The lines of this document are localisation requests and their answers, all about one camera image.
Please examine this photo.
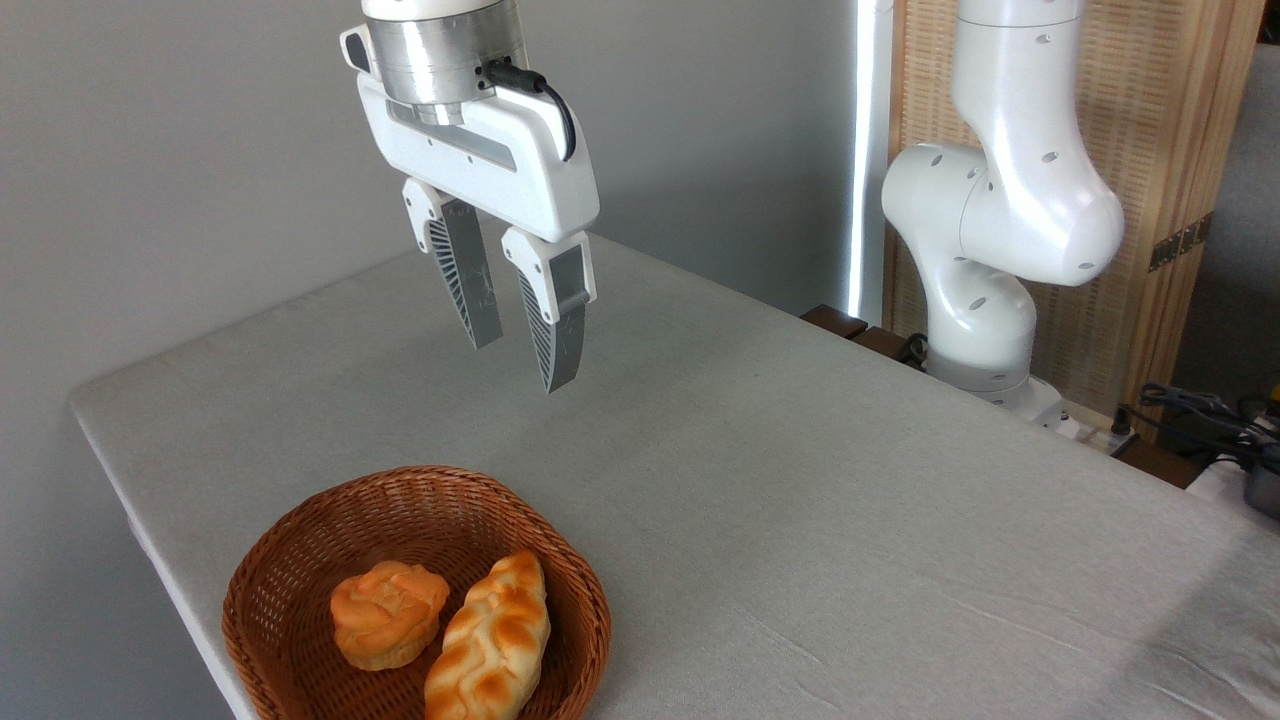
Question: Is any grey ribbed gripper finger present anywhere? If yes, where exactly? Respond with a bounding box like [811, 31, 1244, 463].
[403, 178, 503, 350]
[501, 228, 598, 394]

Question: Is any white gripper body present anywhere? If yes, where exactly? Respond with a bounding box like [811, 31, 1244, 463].
[340, 25, 602, 244]

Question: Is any round orange bread roll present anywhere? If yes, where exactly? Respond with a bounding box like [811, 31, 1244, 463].
[330, 560, 451, 672]

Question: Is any long braided bread loaf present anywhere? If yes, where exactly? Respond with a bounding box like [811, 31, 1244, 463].
[424, 549, 552, 720]

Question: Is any dark brown wooden block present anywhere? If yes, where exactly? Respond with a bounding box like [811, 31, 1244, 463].
[850, 326, 927, 370]
[800, 305, 869, 341]

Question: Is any grey tablecloth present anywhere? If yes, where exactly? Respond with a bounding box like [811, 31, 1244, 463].
[68, 232, 1280, 720]

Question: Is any brown wicker basket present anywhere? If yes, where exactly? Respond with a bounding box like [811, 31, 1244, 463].
[221, 465, 612, 720]

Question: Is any dark metal screen hinge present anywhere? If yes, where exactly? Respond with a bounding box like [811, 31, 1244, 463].
[1148, 212, 1214, 273]

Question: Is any wooden slatted folding screen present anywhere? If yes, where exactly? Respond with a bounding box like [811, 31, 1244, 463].
[885, 0, 1267, 441]

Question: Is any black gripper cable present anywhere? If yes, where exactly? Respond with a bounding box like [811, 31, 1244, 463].
[483, 60, 578, 163]

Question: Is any bright white vertical post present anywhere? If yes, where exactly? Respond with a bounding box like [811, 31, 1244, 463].
[845, 0, 894, 327]

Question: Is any black cable bundle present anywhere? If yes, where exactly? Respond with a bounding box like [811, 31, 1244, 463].
[1113, 383, 1280, 467]

